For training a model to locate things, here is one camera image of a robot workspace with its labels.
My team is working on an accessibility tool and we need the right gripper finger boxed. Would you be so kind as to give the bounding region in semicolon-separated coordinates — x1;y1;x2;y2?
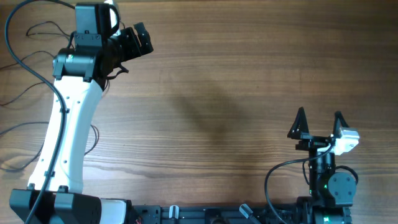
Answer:
332;111;349;137
287;107;310;139

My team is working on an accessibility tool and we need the black usb cable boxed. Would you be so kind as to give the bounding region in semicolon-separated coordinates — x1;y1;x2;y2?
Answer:
0;50;57;106
0;121;100;172

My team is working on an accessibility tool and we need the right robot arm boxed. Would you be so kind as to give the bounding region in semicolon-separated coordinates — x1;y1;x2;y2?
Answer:
287;107;360;224

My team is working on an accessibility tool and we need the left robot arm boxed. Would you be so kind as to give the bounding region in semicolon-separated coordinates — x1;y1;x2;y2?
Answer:
9;1;153;223

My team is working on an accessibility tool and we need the right camera cable black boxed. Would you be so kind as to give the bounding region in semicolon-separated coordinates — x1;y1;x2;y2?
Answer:
264;140;335;224

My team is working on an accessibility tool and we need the camera cable black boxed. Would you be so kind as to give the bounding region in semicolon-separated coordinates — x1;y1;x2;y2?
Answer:
264;140;335;224
1;2;75;223

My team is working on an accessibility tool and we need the left camera cable black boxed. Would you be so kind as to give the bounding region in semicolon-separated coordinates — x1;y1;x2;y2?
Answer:
1;2;75;223

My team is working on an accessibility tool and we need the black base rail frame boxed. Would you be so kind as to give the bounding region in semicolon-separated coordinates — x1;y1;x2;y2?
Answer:
126;204;311;224

